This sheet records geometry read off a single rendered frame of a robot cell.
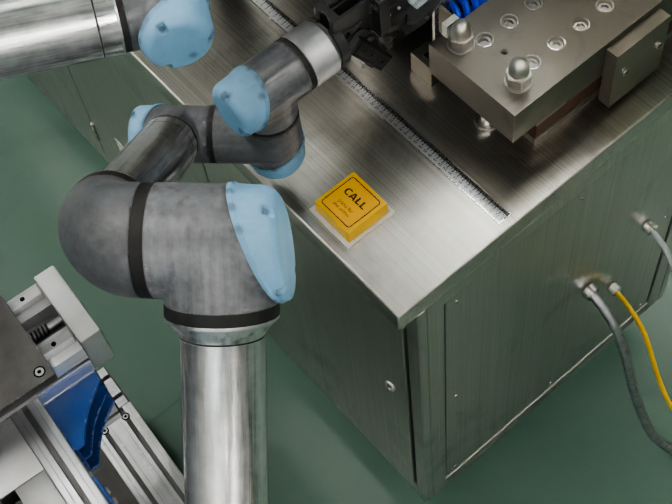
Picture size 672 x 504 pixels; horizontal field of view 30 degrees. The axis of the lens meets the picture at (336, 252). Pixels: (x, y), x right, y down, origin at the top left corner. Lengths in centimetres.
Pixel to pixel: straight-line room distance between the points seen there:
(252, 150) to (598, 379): 117
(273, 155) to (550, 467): 110
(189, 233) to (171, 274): 4
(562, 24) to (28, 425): 91
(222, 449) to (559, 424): 133
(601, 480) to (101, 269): 145
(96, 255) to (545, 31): 72
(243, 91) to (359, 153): 28
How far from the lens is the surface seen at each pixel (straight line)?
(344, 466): 247
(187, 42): 125
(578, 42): 166
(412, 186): 168
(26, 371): 173
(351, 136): 173
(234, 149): 158
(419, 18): 159
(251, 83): 149
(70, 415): 184
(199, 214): 119
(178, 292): 121
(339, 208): 164
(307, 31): 152
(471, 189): 167
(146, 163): 140
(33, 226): 285
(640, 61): 173
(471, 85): 163
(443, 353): 180
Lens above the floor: 232
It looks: 60 degrees down
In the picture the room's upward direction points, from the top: 9 degrees counter-clockwise
